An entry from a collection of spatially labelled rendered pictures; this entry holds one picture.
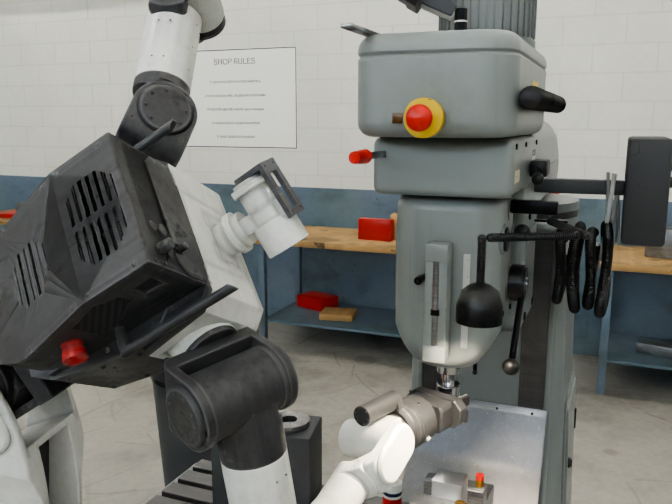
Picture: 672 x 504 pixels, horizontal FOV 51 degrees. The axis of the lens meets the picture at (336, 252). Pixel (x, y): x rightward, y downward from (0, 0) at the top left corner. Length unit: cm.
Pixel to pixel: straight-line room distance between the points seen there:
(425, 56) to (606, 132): 443
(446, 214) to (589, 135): 429
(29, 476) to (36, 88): 671
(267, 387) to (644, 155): 89
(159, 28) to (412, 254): 57
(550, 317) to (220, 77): 505
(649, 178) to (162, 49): 93
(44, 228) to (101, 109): 623
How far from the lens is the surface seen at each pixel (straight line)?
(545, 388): 176
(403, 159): 120
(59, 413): 129
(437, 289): 121
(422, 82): 109
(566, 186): 157
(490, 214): 123
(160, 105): 107
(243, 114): 629
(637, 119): 547
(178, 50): 119
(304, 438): 151
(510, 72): 110
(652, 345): 512
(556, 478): 188
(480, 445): 179
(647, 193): 148
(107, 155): 92
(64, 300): 90
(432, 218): 123
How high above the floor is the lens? 175
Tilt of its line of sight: 11 degrees down
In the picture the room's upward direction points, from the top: straight up
